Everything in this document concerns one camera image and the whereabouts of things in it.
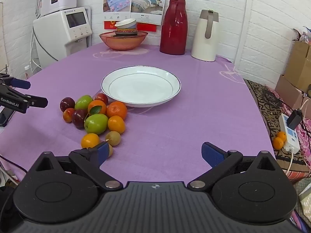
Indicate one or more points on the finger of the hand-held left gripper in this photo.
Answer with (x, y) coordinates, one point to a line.
(21, 84)
(38, 103)

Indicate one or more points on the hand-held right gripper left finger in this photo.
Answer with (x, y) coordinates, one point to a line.
(103, 151)

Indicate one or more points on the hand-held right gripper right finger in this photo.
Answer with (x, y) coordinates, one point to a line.
(211, 153)

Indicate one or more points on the brown kiwi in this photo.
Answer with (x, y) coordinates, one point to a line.
(110, 150)
(113, 138)

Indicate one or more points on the dark red plum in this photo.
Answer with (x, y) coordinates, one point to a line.
(79, 119)
(67, 103)

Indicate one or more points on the red orange plum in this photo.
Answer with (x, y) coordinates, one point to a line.
(68, 116)

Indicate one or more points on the orange with green leaf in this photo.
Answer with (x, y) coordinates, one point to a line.
(100, 105)

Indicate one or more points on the white plate with blue rim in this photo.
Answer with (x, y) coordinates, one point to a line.
(141, 87)

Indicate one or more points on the small plastic bottle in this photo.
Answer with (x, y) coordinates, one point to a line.
(27, 72)

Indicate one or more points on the black smartphone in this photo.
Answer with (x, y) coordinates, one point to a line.
(6, 116)

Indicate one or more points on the purple tablecloth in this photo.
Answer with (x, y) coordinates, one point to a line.
(170, 128)

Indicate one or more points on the white water dispenser with screen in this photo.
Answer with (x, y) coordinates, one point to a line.
(53, 34)

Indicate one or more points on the small orange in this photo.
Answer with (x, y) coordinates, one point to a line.
(281, 136)
(277, 143)

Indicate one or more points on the brown patterned cloth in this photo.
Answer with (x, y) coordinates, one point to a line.
(264, 102)

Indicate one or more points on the white power strip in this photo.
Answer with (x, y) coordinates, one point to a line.
(290, 138)

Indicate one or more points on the black charger plug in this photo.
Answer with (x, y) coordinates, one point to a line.
(294, 120)

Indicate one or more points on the pink floral cloth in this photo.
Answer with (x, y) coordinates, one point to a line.
(306, 136)

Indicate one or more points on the low cardboard box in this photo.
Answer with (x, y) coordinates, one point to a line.
(288, 92)

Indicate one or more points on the pink glass bowl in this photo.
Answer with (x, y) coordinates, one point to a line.
(122, 42)

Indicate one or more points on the white thermos jug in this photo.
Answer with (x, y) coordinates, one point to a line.
(204, 43)

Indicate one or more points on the stack of patterned bowls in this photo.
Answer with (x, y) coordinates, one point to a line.
(126, 32)

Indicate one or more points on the stacked small bowls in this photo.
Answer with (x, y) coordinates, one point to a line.
(126, 24)

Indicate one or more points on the tall cardboard box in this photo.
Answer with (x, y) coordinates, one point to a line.
(298, 63)

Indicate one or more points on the red thermos jug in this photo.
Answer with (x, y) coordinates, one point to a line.
(173, 29)

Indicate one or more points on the red wall poster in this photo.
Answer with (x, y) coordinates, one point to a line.
(148, 27)

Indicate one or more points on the white wall conduit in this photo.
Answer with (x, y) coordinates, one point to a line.
(244, 21)

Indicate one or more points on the teal bedroom wall poster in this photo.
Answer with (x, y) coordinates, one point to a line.
(148, 2)

